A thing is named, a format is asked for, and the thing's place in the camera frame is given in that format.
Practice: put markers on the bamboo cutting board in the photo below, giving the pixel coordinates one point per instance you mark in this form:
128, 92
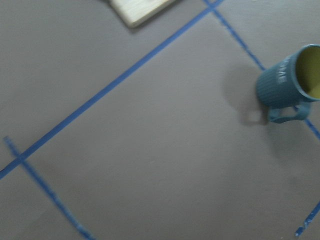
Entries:
136, 12

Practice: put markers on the blue-green mug yellow inside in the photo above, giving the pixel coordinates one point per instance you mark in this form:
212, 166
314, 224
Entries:
290, 87

